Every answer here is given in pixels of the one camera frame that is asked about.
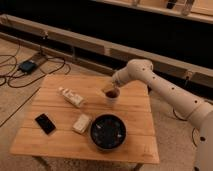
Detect black smartphone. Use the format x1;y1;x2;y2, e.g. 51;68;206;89
35;114;56;134

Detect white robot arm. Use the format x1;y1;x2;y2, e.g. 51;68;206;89
102;59;213;171

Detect black bowl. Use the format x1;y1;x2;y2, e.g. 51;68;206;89
90;114;126;150

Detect black floor cables left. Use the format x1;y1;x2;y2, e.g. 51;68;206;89
0;43;72;128

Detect black floor cables right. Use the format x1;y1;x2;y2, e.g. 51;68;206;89
172;108;201;148

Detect black floor cables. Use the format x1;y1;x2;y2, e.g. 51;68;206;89
172;108;201;148
0;43;72;128

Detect white tube package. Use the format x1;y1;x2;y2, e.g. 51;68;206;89
58;87;84;108

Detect wooden table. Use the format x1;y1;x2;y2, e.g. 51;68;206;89
10;75;159;164

